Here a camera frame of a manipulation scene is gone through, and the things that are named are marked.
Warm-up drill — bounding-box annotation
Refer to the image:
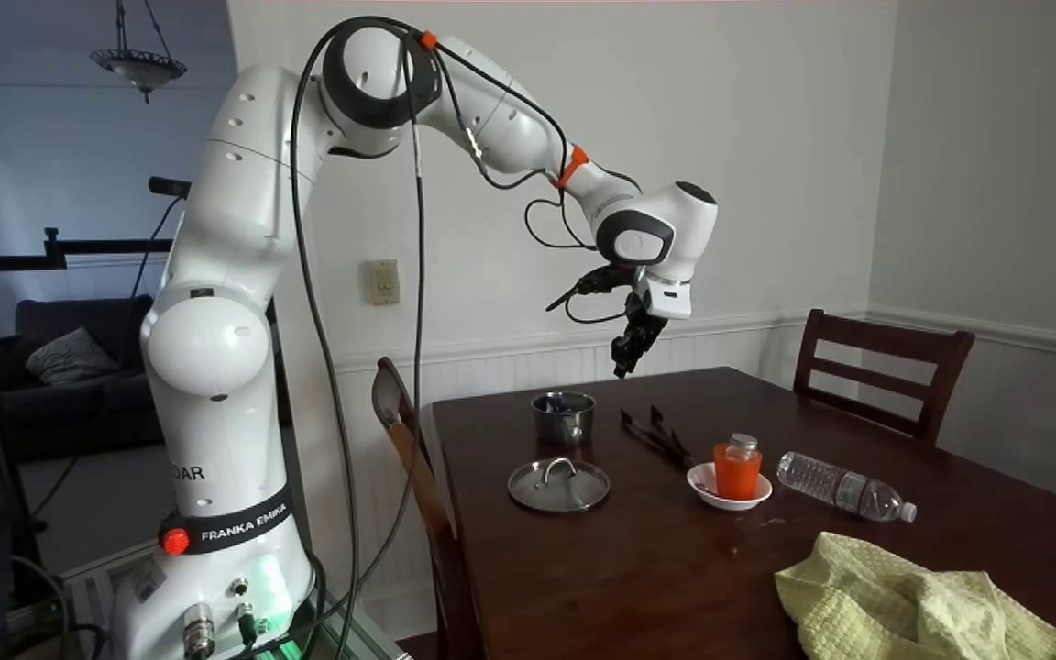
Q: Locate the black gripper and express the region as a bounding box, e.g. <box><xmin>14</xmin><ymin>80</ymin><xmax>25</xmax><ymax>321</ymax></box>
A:
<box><xmin>613</xmin><ymin>292</ymin><xmax>664</xmax><ymax>377</ymax></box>

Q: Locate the black clamp tong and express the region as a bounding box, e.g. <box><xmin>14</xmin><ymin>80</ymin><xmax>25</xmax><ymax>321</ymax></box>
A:
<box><xmin>618</xmin><ymin>409</ymin><xmax>689</xmax><ymax>468</ymax></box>

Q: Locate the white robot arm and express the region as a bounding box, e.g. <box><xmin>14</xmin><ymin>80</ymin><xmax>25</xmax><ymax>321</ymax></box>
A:
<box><xmin>114</xmin><ymin>13</ymin><xmax>719</xmax><ymax>660</ymax></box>

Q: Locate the small steel pot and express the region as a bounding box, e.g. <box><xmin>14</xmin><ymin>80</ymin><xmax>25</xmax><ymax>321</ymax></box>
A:
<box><xmin>532</xmin><ymin>390</ymin><xmax>595</xmax><ymax>453</ymax></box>

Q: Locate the steel pot lid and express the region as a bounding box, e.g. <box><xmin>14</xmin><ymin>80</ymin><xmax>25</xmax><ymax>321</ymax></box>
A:
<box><xmin>506</xmin><ymin>453</ymin><xmax>613</xmax><ymax>512</ymax></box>

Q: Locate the orange small bottle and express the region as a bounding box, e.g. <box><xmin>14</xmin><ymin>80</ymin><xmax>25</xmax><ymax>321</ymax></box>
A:
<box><xmin>712</xmin><ymin>432</ymin><xmax>761</xmax><ymax>495</ymax></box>

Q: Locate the clear plastic water bottle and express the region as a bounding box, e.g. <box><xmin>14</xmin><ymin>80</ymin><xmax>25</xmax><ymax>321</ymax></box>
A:
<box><xmin>776</xmin><ymin>449</ymin><xmax>916</xmax><ymax>525</ymax></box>

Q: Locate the wooden chair near robot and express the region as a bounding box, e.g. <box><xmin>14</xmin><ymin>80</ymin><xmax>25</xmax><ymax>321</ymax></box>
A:
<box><xmin>371</xmin><ymin>357</ymin><xmax>485</xmax><ymax>660</ymax></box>

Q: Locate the dark wooden chair at right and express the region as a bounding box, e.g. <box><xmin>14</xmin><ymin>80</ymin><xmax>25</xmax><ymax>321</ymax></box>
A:
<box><xmin>793</xmin><ymin>306</ymin><xmax>974</xmax><ymax>442</ymax></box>

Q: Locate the light green cloth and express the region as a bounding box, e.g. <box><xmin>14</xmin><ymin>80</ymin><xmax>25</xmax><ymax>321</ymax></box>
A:
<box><xmin>773</xmin><ymin>531</ymin><xmax>1056</xmax><ymax>660</ymax></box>

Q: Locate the hanging ceiling lamp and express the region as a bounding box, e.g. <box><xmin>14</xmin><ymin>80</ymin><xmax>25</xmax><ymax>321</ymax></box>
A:
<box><xmin>91</xmin><ymin>0</ymin><xmax>188</xmax><ymax>100</ymax></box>

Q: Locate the grey sofa pillow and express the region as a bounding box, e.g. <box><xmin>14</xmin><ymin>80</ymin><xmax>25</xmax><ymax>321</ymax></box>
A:
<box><xmin>25</xmin><ymin>326</ymin><xmax>116</xmax><ymax>385</ymax></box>

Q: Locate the dark sofa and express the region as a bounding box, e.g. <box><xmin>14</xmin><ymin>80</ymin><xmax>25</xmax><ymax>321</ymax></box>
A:
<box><xmin>0</xmin><ymin>292</ymin><xmax>162</xmax><ymax>460</ymax></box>

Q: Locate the wall outlet plate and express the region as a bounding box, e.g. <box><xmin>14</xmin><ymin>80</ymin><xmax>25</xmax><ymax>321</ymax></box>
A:
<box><xmin>359</xmin><ymin>260</ymin><xmax>400</xmax><ymax>306</ymax></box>

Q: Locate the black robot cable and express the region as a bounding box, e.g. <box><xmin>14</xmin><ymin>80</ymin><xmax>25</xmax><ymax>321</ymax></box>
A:
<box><xmin>286</xmin><ymin>13</ymin><xmax>433</xmax><ymax>660</ymax></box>

